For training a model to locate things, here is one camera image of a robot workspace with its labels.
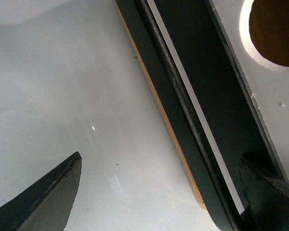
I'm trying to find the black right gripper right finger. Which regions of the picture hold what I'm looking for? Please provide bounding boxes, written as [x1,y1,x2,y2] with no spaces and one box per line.
[237,156,289,231]

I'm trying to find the wooden drawer cabinet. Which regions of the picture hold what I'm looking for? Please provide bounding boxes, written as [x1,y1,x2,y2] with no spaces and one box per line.
[114,0,207,210]

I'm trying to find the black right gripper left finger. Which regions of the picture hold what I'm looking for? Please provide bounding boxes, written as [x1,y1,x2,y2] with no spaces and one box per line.
[0,152,82,231]

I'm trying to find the white top drawer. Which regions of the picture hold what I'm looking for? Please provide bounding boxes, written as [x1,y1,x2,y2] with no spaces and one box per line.
[212,0,289,180]

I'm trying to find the black drawer handle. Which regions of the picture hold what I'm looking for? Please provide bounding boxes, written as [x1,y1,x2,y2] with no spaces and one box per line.
[117,0,288,231]

